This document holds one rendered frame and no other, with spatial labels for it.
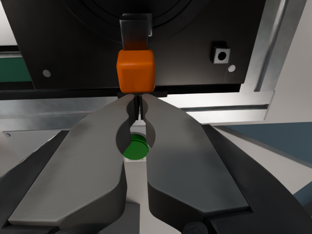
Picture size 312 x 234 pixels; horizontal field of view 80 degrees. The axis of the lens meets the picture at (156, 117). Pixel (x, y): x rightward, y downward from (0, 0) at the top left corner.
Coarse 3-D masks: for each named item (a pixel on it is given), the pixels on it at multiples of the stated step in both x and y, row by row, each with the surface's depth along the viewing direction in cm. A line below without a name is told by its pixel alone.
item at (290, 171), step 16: (224, 128) 41; (0, 144) 38; (240, 144) 42; (256, 144) 43; (0, 160) 41; (16, 160) 41; (256, 160) 45; (272, 160) 46; (288, 160) 46; (0, 176) 44; (128, 176) 46; (144, 176) 46; (288, 176) 50; (304, 176) 50; (128, 192) 49; (144, 192) 50; (144, 208) 54; (144, 224) 58; (160, 224) 59
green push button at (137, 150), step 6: (132, 138) 26; (138, 138) 26; (144, 138) 27; (132, 144) 26; (138, 144) 26; (144, 144) 26; (126, 150) 26; (132, 150) 26; (138, 150) 26; (144, 150) 26; (126, 156) 27; (132, 156) 27; (138, 156) 27; (144, 156) 27
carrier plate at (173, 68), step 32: (0, 0) 16; (32, 0) 16; (224, 0) 17; (256, 0) 17; (32, 32) 18; (64, 32) 18; (192, 32) 19; (224, 32) 19; (256, 32) 19; (32, 64) 19; (64, 64) 20; (96, 64) 20; (160, 64) 20; (192, 64) 20; (224, 64) 21
